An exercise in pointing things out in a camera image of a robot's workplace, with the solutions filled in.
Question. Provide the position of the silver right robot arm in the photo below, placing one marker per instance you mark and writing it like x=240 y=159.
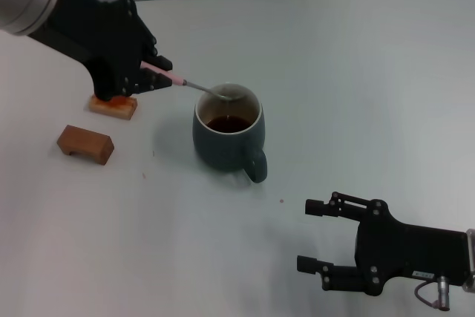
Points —
x=471 y=257

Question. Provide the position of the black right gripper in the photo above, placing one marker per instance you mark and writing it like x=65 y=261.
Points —
x=415 y=254

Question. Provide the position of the grey ceramic cup with coffee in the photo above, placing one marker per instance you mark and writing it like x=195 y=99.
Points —
x=222 y=150

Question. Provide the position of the light wooden block orange stain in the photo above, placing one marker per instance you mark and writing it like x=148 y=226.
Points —
x=118 y=108

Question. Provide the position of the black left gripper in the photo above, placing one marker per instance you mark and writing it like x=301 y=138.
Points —
x=96 y=42

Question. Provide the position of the dark brown wooden bridge block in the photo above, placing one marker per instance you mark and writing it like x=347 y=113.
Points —
x=81 y=139

